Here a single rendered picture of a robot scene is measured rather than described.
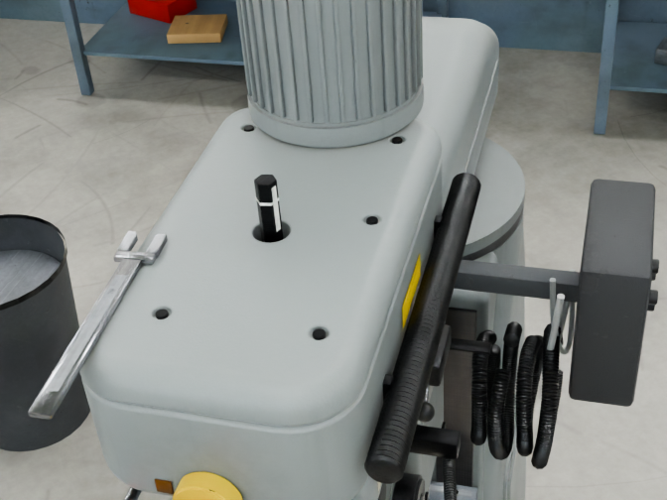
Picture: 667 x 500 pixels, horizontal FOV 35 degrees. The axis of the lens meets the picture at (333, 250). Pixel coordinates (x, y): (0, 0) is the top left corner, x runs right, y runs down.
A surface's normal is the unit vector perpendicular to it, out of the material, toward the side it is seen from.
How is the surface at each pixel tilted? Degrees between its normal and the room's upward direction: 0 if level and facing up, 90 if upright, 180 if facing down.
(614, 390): 90
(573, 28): 90
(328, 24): 90
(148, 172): 0
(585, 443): 0
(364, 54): 90
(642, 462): 0
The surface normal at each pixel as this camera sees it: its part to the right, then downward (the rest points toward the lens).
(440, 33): -0.03, -0.88
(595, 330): -0.25, 0.59
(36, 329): 0.68, 0.46
